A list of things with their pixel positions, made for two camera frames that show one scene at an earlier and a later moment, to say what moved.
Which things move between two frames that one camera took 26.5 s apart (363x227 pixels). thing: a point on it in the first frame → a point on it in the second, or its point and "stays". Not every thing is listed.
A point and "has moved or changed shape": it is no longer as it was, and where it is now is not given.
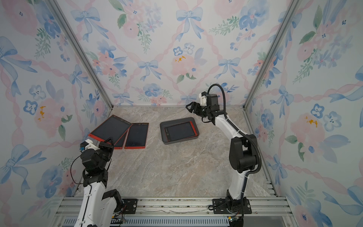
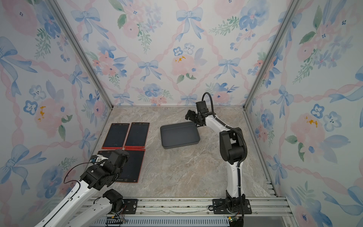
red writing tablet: (113, 127) has moved or changed shape
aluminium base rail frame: (268, 209) stays
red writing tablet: (136, 136) stays
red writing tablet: (180, 131) → (131, 171)
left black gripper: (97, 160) → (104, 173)
